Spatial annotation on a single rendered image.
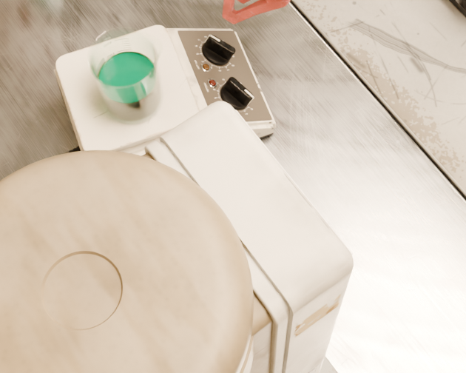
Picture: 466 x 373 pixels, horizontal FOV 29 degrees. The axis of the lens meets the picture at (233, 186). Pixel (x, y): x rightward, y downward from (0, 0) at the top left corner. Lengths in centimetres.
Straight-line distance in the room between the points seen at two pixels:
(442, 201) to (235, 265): 70
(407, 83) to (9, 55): 44
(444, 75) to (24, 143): 46
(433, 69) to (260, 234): 75
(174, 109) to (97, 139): 8
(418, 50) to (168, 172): 77
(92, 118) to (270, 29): 25
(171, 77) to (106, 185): 63
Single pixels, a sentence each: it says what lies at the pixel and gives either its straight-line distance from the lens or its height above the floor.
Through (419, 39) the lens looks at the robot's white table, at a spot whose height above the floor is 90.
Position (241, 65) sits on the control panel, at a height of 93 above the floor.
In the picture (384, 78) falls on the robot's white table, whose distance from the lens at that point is 102.
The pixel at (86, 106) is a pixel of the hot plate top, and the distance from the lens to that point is 91.
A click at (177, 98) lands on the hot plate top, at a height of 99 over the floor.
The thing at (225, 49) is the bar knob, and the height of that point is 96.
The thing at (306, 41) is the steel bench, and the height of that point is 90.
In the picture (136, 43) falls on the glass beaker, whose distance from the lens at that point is 87.
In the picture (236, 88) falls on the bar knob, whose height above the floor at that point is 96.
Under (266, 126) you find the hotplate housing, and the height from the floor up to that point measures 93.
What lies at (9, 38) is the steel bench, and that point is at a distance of 107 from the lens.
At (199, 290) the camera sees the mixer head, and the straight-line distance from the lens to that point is 27.
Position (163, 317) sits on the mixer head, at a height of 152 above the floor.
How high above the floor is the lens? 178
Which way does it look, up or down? 67 degrees down
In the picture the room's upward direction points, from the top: 4 degrees counter-clockwise
